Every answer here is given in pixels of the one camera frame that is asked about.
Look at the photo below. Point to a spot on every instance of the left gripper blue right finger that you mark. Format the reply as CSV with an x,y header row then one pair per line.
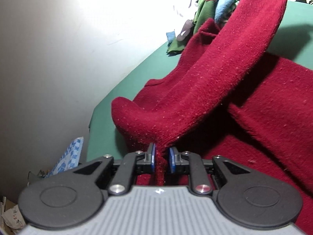
x,y
191,164

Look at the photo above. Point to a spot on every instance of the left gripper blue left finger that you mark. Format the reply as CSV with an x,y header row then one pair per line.
x,y
127,169

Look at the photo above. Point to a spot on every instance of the dark red knit sweater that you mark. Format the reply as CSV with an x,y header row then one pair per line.
x,y
228,96

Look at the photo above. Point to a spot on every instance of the blue white checkered towel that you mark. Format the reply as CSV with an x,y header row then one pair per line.
x,y
69,159

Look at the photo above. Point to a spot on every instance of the white patterned bag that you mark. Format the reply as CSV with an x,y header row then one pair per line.
x,y
13,218

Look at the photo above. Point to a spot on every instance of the white garment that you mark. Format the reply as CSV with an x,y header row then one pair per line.
x,y
184,13

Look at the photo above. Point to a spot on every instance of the green bed sheet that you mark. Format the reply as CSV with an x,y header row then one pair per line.
x,y
293,41

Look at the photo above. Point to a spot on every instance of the light blue garment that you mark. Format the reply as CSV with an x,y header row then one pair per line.
x,y
221,8

